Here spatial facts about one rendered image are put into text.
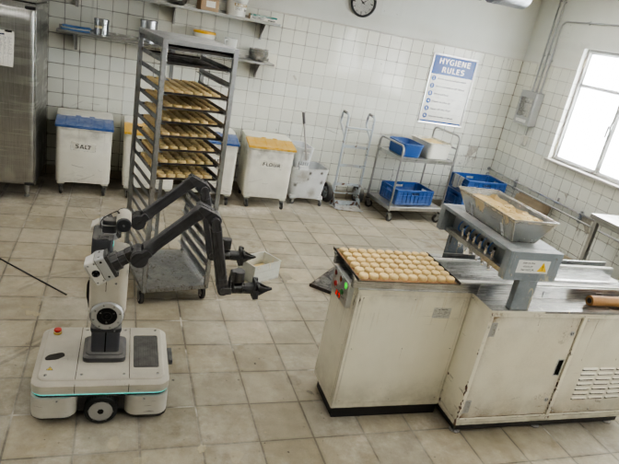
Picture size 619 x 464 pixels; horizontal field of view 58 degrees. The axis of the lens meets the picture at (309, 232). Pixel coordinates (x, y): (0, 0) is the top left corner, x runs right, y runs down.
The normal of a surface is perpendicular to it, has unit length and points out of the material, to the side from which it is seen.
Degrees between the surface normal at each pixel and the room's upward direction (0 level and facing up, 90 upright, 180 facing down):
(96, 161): 92
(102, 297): 100
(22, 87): 90
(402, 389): 90
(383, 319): 90
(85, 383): 31
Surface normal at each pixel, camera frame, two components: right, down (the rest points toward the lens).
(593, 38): -0.94, -0.06
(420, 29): 0.29, 0.39
